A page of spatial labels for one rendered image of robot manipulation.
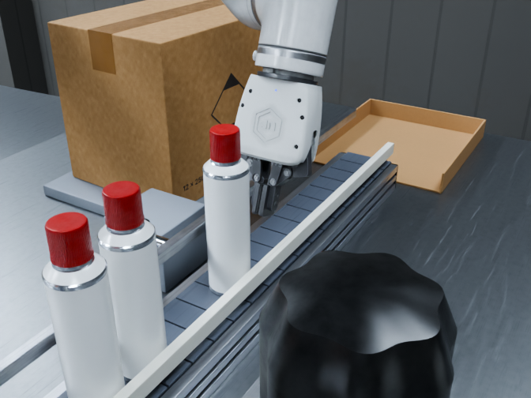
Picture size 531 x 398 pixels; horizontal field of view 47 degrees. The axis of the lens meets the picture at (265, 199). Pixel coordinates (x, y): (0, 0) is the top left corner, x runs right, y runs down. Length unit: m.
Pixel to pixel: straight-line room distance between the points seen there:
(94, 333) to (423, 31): 2.29
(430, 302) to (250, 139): 0.52
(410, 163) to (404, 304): 0.96
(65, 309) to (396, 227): 0.60
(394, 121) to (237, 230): 0.78
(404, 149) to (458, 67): 1.45
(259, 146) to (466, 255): 0.37
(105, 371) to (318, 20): 0.44
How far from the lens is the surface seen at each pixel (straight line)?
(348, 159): 1.08
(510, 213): 1.08
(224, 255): 0.70
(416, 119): 1.39
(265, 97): 0.73
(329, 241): 0.85
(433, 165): 1.20
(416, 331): 0.24
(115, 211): 0.53
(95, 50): 0.97
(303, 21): 0.72
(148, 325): 0.59
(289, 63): 0.71
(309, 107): 0.71
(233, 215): 0.67
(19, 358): 0.57
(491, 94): 2.68
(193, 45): 0.92
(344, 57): 2.79
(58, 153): 1.28
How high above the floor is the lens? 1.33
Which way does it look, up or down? 28 degrees down
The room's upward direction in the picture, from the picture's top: straight up
